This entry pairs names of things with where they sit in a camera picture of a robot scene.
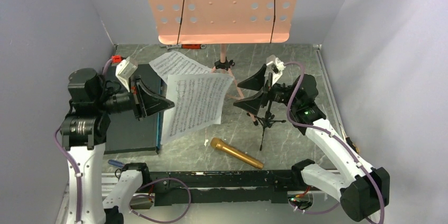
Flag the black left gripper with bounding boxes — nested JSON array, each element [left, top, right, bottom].
[[96, 74, 175, 119]]

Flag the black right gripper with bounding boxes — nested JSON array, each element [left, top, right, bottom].
[[233, 64, 300, 116]]

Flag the black microphone tripod stand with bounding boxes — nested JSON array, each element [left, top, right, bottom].
[[255, 102, 286, 151]]

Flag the pink perforated music stand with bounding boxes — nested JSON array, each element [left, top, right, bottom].
[[137, 0, 305, 123]]

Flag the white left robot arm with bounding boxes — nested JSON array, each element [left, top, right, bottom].
[[55, 68, 174, 223]]

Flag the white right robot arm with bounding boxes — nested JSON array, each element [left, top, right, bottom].
[[234, 64, 390, 223]]

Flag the sheet music pages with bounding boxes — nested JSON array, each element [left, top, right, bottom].
[[149, 51, 211, 83]]

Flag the gold microphone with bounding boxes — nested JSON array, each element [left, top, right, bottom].
[[210, 137, 264, 170]]

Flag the red grey wrench tool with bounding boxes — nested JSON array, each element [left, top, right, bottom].
[[160, 44, 207, 50]]

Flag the blue pen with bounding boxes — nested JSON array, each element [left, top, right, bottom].
[[107, 160, 125, 169]]

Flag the yellow black tool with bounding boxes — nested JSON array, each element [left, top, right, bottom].
[[346, 137, 359, 154]]

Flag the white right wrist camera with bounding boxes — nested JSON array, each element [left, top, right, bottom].
[[266, 54, 285, 84]]

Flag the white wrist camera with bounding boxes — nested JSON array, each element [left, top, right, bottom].
[[266, 54, 285, 84], [111, 55, 138, 92]]

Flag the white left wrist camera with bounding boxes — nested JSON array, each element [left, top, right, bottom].
[[111, 55, 138, 92]]

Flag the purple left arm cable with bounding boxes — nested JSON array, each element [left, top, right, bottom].
[[53, 58, 192, 224]]

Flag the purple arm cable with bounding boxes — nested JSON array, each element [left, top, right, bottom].
[[283, 62, 386, 224], [53, 58, 192, 224]]

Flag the aluminium table edge rail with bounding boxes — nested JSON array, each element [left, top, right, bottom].
[[312, 44, 339, 111]]

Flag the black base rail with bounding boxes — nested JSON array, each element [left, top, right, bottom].
[[136, 170, 316, 206]]

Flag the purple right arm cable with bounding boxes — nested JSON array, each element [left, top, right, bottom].
[[283, 62, 386, 224]]

